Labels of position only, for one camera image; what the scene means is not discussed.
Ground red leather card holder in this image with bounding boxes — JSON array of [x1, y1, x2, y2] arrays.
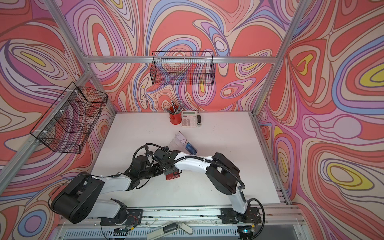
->
[[166, 171, 180, 181]]

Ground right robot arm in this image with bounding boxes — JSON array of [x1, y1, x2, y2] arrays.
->
[[143, 143, 266, 225]]

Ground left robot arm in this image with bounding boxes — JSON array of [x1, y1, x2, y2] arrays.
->
[[49, 143, 163, 225]]

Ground white VIP card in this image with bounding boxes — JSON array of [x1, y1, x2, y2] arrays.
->
[[175, 132, 187, 146]]

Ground red pen cup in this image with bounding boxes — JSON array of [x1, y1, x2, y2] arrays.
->
[[168, 107, 182, 125]]

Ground white pink calculator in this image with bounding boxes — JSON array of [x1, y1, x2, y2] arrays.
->
[[181, 111, 197, 128]]

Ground black stapler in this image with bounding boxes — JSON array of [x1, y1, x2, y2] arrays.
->
[[197, 112, 202, 127]]

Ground grey handheld device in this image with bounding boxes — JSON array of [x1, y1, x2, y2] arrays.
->
[[147, 223, 194, 240]]

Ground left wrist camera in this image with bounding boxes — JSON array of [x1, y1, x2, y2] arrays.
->
[[131, 156, 150, 175]]

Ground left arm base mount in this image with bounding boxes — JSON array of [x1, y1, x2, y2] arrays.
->
[[101, 209, 144, 227]]

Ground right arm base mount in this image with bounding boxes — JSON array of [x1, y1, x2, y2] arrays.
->
[[218, 207, 262, 225]]

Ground back wire basket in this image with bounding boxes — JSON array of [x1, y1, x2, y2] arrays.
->
[[150, 51, 216, 86]]

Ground wire basket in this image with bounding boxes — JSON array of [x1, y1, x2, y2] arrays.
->
[[30, 82, 108, 154], [150, 51, 216, 86]]

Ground left wire basket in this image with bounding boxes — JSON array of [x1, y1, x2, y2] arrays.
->
[[30, 82, 108, 154]]

